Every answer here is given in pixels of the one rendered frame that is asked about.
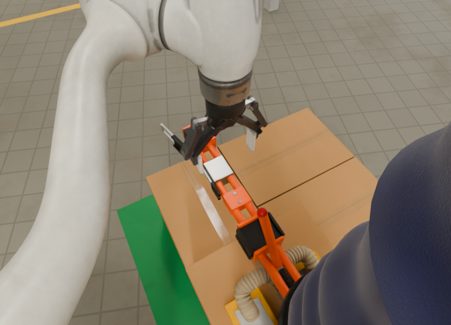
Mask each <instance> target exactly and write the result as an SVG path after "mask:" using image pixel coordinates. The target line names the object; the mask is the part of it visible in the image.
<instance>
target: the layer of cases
mask: <svg viewBox="0 0 451 325"><path fill-rule="evenodd" d="M261 130H262V133H261V134H259V135H258V138H257V139H256V142H255V147H254V152H251V151H250V149H249V148H248V147H247V145H246V135H247V134H245V135H243V136H240V137H238V138H236V139H233V140H231V141H229V142H226V143H224V144H222V145H219V146H218V147H216V149H217V151H218V152H219V154H220V155H221V156H223V157H224V159H225V161H226V162H227V163H228V165H229V166H230V168H231V170H232V171H233V172H234V177H235V178H236V179H237V181H238V183H239V184H240V185H241V186H243V187H244V189H245V190H246V192H247V193H248V195H249V196H250V198H251V199H252V201H251V202H252V203H253V205H254V207H255V208H256V209H257V210H258V209H259V208H260V207H263V208H265V209H266V210H267V212H270V213H271V214H272V216H273V218H275V217H277V216H279V215H281V214H283V213H285V212H286V211H288V210H290V209H291V208H293V207H295V206H296V205H299V204H301V205H302V206H303V207H304V209H305V210H306V211H307V213H308V214H309V215H310V216H311V218H312V219H313V221H314V222H315V223H316V224H317V225H318V227H319V228H320V229H321V231H322V232H323V233H324V234H325V236H326V237H327V238H328V240H329V241H330V242H331V243H332V244H333V246H334V247H336V246H337V244H338V243H339V242H340V241H341V239H342V238H343V237H344V236H345V234H347V233H348V232H349V231H351V229H353V228H354V227H356V226H357V225H359V224H361V223H363V222H367V221H369V219H370V207H371V201H372V197H373V195H374V191H375V189H376V186H377V182H378V180H377V179H376V178H375V176H374V175H373V174H372V173H371V172H370V171H369V170H368V169H367V168H366V167H365V166H364V165H363V164H362V163H361V162H360V161H359V160H358V159H357V158H356V157H354V155H353V154H352V153H351V152H350V151H349V150H348V149H347V148H346V147H345V146H344V145H343V144H342V143H341V142H340V141H339V140H338V139H337V138H336V137H335V136H334V135H333V134H332V133H331V132H330V130H329V129H328V128H327V127H326V126H325V125H324V124H323V123H322V122H321V121H320V120H319V119H318V118H317V117H316V116H315V115H314V114H313V113H312V112H311V111H310V110H309V109H308V108H305V109H302V110H301V111H298V112H296V113H294V114H291V115H289V116H287V117H285V118H282V119H280V120H277V121H275V122H273V123H271V124H268V125H267V127H265V128H264V127H261ZM146 180H147V182H148V184H149V186H150V189H151V191H152V194H153V196H154V198H155V200H156V202H157V205H158V207H159V210H160V212H161V214H162V217H163V218H164V221H165V223H166V225H167V228H168V230H169V232H170V235H171V236H172V239H173V241H174V243H175V246H176V248H177V250H178V252H179V254H180V256H181V259H182V261H183V263H184V266H185V268H187V267H188V266H190V265H192V264H193V263H196V262H197V261H199V260H201V259H203V258H204V257H206V256H208V255H210V254H211V253H213V252H215V251H217V250H219V249H220V248H222V247H224V246H225V245H227V244H229V243H231V242H233V241H235V240H236V229H237V225H238V223H237V221H236V219H235V218H234V217H233V215H231V213H230V212H229V210H228V209H227V207H226V205H225V203H224V202H223V198H222V197H221V199H220V200H218V199H217V197H216V195H215V193H214V192H213V190H212V188H211V184H210V183H209V181H208V180H207V177H206V176H205V174H204V173H203V174H202V175H201V174H200V172H199V171H198V169H197V167H196V165H195V166H194V165H193V163H192V162H191V160H190V159H189V160H184V161H183V162H180V163H178V164H175V165H173V166H171V167H169V168H166V169H164V170H161V171H159V172H157V173H154V174H152V175H150V176H147V177H146Z"/></svg>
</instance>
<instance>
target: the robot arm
mask: <svg viewBox="0 0 451 325"><path fill-rule="evenodd" d="M79 3H80V6H81V9H82V11H83V13H84V15H85V19H86V21H87V25H86V27H85V29H84V30H83V32H82V34H81V35H80V36H79V38H78V40H77V41H76V42H75V44H74V46H73V47H72V49H71V51H70V53H69V55H68V57H67V59H66V62H65V64H64V68H63V71H62V76H61V80H60V87H59V92H58V101H57V106H56V116H55V121H54V130H53V136H52V145H51V151H50V160H49V165H48V174H47V179H46V186H45V190H44V196H43V199H42V203H41V206H40V210H39V212H38V215H37V217H36V220H35V222H34V225H33V226H32V229H31V230H30V232H29V234H28V236H27V237H26V239H25V240H24V242H23V244H22V245H21V246H20V248H19V250H18V251H17V252H16V253H15V254H14V256H13V257H12V258H11V260H10V261H9V262H8V263H7V264H6V265H5V266H4V267H3V269H2V270H1V271H0V325H68V324H69V322H70V319H71V318H72V315H73V314H74V311H75V310H76V308H77V305H78V303H79V301H80V299H81V297H82V295H83V292H84V290H85V288H86V286H87V283H88V281H89V279H90V277H91V274H92V272H93V269H94V267H95V263H96V262H97V258H98V256H99V252H100V250H101V246H102V243H103V238H104V235H105V229H106V226H107V219H108V213H109V198H110V173H109V139H108V123H107V81H108V78H109V76H110V74H111V72H112V71H113V69H114V68H115V67H116V66H117V65H118V64H119V63H121V62H123V61H125V60H126V61H129V62H140V61H141V60H143V59H144V58H146V57H147V56H150V55H153V54H156V53H159V52H161V51H162V49H165V50H171V51H173V52H176V53H178V54H180V55H181V56H184V57H185V58H187V59H188V60H190V61H191V62H192V63H194V64H196V65H198V67H197V69H198V73H199V84H200V90H201V94H202V96H204V98H205V107H206V114H205V117H204V118H200V119H197V118H196V117H192V118H191V127H190V129H189V131H188V134H187V136H186V138H185V141H184V143H183V145H182V148H181V154H182V156H183V158H184V159H185V160H189V159H190V158H191V162H192V163H193V165H194V166H195V165H196V167H197V169H198V171H199V172H200V174H201V175H202V174H203V173H204V172H203V162H202V156H201V155H200V154H201V152H202V151H203V149H204V148H205V147H206V146H207V145H208V143H209V142H210V140H211V139H212V138H213V137H214V136H217V135H218V134H219V132H220V131H222V130H224V129H226V128H228V127H232V126H234V124H236V123H238V124H240V125H244V126H246V127H247V135H246V145H247V147H248V148H249V149H250V151H251V152H254V147H255V142H256V139H257V138H258V135H259V134H261V133H262V130H261V127H264V128H265V127H267V125H268V124H267V122H266V120H265V119H264V117H263V116H262V114H261V112H260V111H259V109H258V102H257V100H255V98H254V97H253V96H252V95H249V96H248V94H249V92H250V86H251V78H252V71H253V62H254V59H255V57H256V55H257V52H258V47H259V43H260V35H261V27H262V0H79ZM246 98H247V100H246ZM246 108H248V109H250V110H251V111H252V113H253V114H254V115H255V116H256V118H257V121H256V122H255V121H254V120H251V119H250V118H248V117H246V116H245V115H243V113H244V112H245V110H246ZM203 127H204V128H203ZM213 128H215V129H213Z"/></svg>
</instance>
